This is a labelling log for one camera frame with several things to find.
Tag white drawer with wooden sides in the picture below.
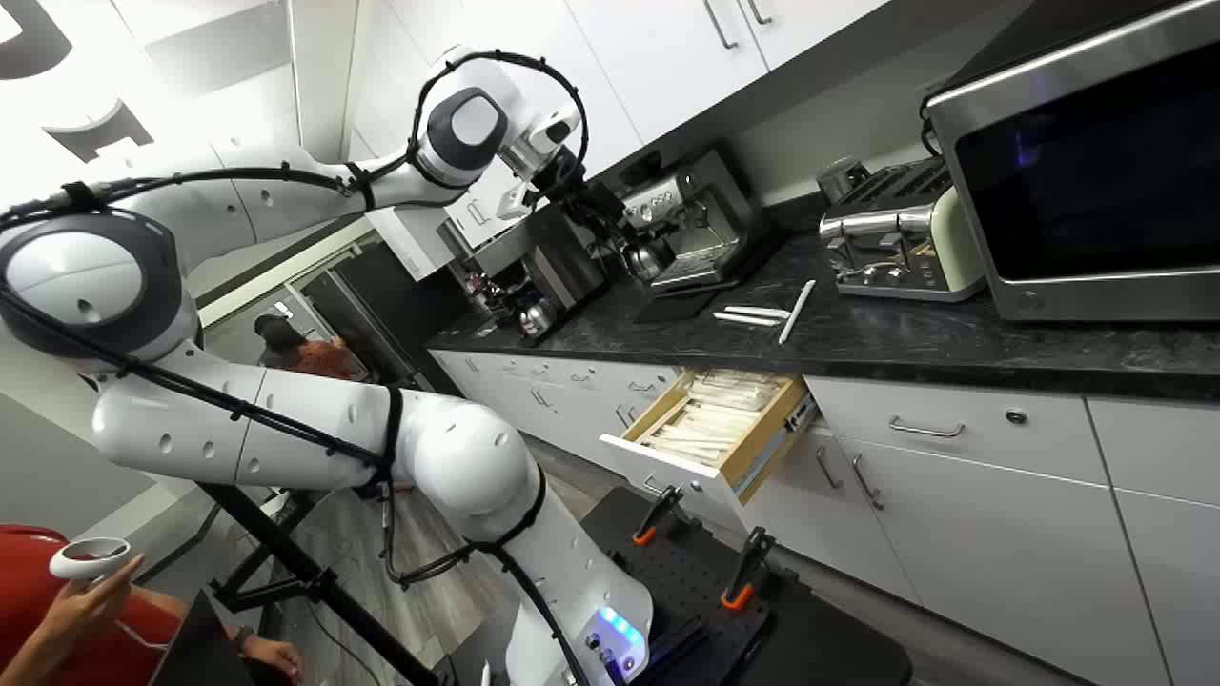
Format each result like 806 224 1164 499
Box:
598 367 821 506

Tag black drip coffee maker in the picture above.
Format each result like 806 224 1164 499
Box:
501 207 615 342

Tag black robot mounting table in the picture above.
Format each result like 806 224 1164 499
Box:
434 487 915 686

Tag black camera stand pole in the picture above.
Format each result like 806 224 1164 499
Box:
201 480 441 686

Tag operator in red shirt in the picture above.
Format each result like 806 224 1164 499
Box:
0 522 308 686

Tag white VR controller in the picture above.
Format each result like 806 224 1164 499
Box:
47 533 135 585

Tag closed white drawer under espresso machine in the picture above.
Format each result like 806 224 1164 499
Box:
501 358 684 440

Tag silver espresso machine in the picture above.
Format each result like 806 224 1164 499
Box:
615 144 776 297

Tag black cable along robot arm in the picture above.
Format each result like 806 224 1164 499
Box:
0 45 601 686

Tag long white plastic utensil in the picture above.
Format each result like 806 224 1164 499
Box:
776 279 821 351

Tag white cutlery pile in drawer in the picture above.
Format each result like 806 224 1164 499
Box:
634 373 792 467

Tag cream and chrome toaster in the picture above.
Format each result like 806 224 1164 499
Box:
817 185 988 304

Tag stainless steel microwave oven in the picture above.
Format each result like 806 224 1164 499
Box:
919 0 1220 326

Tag rectangular ceiling light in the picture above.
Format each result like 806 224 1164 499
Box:
42 95 158 168

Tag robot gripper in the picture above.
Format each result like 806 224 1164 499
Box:
532 128 634 241

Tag closed white drawer under toaster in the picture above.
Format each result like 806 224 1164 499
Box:
806 373 1110 487

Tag white lower cabinets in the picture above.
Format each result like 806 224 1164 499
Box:
432 345 1220 686

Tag operator free hand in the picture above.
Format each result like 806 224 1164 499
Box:
239 632 308 682

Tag black clamp with orange handle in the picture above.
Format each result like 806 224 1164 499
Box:
631 482 687 551
717 524 777 617

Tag bystander in orange shirt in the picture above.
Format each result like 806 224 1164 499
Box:
252 312 370 383

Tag white upper cabinets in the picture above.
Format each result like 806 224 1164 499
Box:
346 0 894 173

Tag operator hand holding controller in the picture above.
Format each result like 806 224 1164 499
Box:
33 557 149 655

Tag white cabinets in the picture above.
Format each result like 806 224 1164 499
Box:
432 345 1220 686
346 0 894 173

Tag black stone countertop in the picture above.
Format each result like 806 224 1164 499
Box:
432 232 1220 403

